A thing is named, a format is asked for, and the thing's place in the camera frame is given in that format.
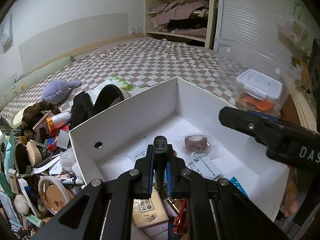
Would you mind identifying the brown bandage roll in wrap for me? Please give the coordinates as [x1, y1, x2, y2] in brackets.
[176, 133, 213, 157]

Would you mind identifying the white card packet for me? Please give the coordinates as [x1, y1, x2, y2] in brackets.
[185, 156, 221, 180]

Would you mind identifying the white shoe box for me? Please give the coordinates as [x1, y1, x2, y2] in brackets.
[69, 77, 289, 220]

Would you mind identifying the clear container white lid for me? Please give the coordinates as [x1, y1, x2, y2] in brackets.
[236, 69, 283, 115]

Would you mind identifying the white crumpled tissue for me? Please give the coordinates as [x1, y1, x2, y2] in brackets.
[60, 148, 84, 182]

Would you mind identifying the black cap hat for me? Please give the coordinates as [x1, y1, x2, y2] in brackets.
[69, 85, 127, 129]

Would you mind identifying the checkered bed sheet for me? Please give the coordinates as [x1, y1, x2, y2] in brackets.
[1, 38, 236, 120]

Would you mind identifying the purple plush toy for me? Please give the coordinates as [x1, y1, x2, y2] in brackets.
[41, 79, 82, 104]

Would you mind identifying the green white tube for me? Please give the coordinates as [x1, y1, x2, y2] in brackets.
[24, 214, 44, 228]

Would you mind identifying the beige smooth stone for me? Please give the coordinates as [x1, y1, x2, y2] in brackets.
[14, 194, 29, 216]

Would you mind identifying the light wooden small box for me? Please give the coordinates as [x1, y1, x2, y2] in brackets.
[8, 168, 19, 194]

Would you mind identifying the teal toothpaste box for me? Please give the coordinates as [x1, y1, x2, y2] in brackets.
[4, 131, 15, 181]

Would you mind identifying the green long bolster pillow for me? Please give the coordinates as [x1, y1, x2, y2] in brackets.
[1, 56, 75, 110]

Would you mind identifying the wardrobe shelf with clothes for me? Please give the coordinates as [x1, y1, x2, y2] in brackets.
[144, 0, 217, 49]

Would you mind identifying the white air conditioner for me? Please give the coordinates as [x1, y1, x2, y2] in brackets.
[1, 13, 13, 54]

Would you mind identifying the round wooden frame mirror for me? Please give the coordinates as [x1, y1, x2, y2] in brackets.
[38, 176, 74, 215]

